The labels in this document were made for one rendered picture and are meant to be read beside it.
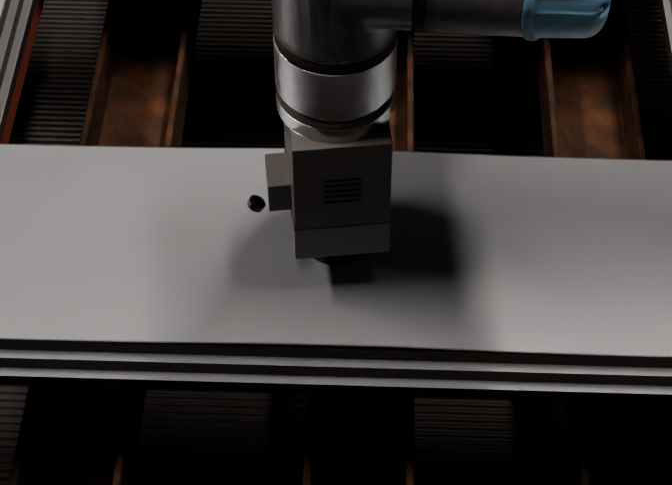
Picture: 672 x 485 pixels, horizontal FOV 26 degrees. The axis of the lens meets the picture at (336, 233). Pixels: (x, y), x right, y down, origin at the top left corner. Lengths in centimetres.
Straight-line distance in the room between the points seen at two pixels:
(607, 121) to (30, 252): 58
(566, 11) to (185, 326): 34
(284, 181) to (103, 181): 18
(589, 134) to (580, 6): 54
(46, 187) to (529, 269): 35
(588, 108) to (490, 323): 43
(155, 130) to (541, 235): 44
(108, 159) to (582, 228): 35
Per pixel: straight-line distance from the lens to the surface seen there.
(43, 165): 110
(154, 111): 136
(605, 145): 134
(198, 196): 106
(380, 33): 85
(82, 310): 100
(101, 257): 103
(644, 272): 103
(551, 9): 82
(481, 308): 99
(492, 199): 106
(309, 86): 87
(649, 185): 109
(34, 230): 105
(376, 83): 87
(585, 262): 103
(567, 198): 107
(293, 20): 84
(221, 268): 101
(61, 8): 169
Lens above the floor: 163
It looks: 49 degrees down
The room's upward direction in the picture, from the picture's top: straight up
